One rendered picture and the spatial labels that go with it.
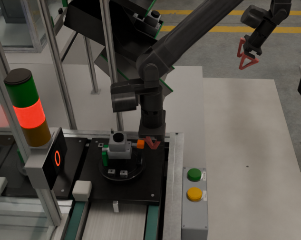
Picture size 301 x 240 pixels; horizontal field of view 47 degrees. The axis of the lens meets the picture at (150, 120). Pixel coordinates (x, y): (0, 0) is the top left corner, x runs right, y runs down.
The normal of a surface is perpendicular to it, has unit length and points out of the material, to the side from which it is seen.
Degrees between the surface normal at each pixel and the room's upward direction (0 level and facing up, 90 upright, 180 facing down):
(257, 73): 0
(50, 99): 0
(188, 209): 0
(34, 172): 90
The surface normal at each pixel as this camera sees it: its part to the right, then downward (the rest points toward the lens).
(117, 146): -0.05, 0.65
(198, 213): -0.04, -0.76
